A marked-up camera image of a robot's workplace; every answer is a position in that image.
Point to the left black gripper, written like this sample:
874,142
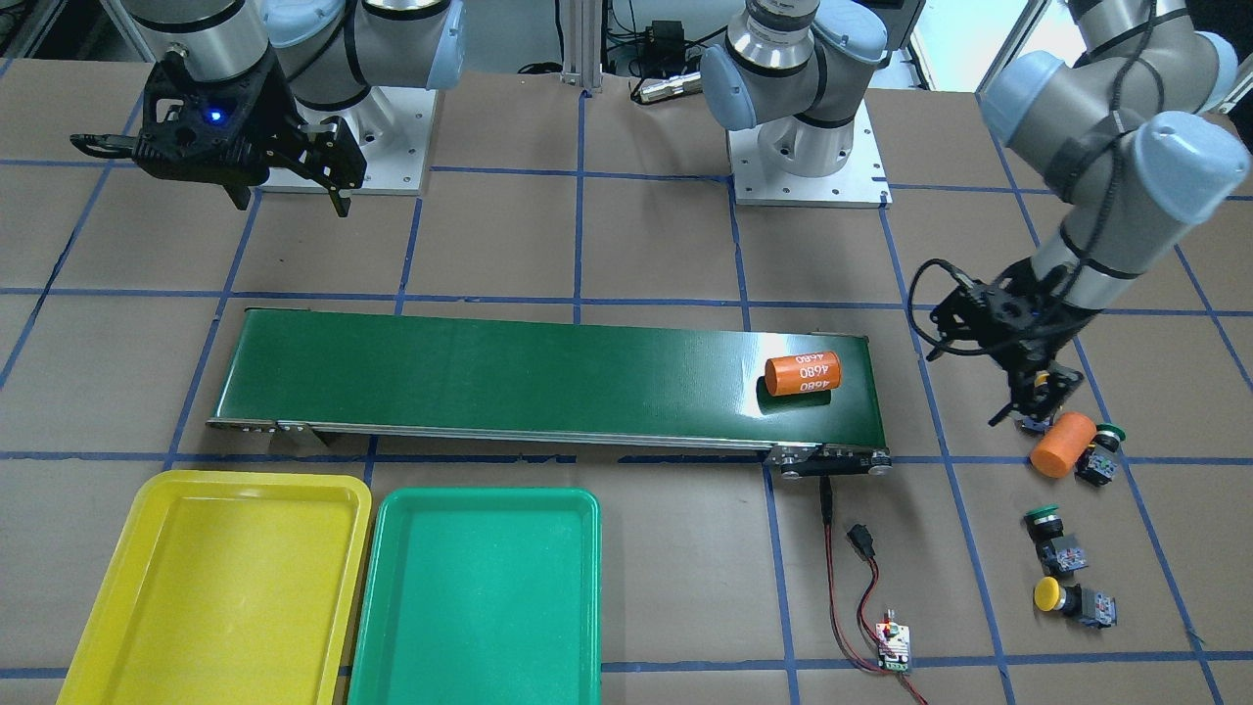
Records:
1034,345

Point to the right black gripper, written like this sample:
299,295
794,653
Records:
277,125

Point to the plain orange cylinder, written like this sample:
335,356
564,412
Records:
1060,448

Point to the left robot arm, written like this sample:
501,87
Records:
1120,137

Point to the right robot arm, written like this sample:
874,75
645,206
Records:
332,52

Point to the green conveyor belt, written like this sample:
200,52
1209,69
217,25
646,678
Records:
310,372

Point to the orange 4680 labelled cylinder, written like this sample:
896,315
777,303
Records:
804,373

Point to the yellow plastic tray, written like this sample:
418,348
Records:
226,587

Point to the green plastic tray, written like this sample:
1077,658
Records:
482,596

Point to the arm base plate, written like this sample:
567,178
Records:
788,163
393,126

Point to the yellow push button switch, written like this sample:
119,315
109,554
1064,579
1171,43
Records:
1088,607

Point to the aluminium frame post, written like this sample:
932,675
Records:
582,43

